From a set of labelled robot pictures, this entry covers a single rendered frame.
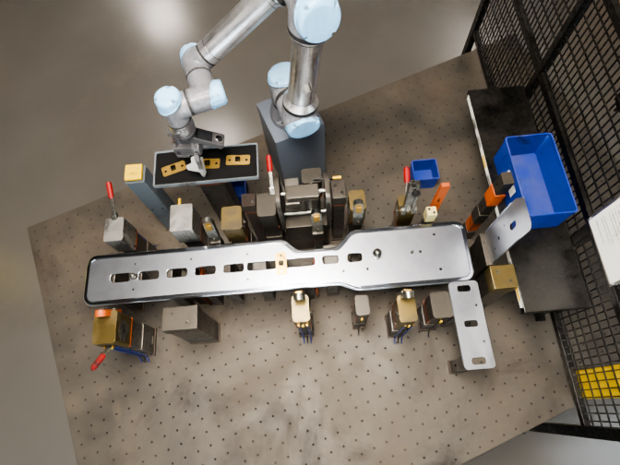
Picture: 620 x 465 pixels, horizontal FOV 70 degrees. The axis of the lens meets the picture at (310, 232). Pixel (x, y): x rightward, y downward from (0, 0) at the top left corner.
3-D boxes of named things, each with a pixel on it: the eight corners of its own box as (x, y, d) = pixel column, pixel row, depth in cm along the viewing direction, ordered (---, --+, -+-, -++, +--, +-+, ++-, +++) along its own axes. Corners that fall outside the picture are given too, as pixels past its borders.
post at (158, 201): (167, 231, 198) (124, 184, 157) (167, 215, 201) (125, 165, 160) (184, 229, 198) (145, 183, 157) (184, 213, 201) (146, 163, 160)
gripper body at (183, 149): (180, 139, 149) (168, 117, 138) (206, 138, 149) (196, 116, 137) (178, 159, 146) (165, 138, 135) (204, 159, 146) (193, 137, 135)
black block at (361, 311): (352, 337, 177) (356, 324, 150) (350, 312, 181) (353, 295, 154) (365, 336, 177) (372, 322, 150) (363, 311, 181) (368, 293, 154)
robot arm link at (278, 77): (297, 78, 163) (294, 52, 150) (310, 107, 158) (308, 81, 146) (267, 89, 162) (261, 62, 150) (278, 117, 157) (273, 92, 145)
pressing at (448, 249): (82, 315, 156) (79, 314, 155) (89, 254, 164) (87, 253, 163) (475, 280, 154) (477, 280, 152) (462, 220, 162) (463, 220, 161)
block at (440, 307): (419, 339, 176) (435, 327, 149) (414, 309, 180) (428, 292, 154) (437, 337, 176) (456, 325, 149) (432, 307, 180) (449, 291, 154)
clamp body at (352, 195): (346, 246, 192) (349, 210, 157) (343, 223, 196) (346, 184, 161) (361, 244, 191) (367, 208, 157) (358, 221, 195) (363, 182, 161)
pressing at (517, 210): (490, 264, 154) (530, 227, 123) (482, 233, 159) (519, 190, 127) (492, 264, 154) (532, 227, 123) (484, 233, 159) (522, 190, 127)
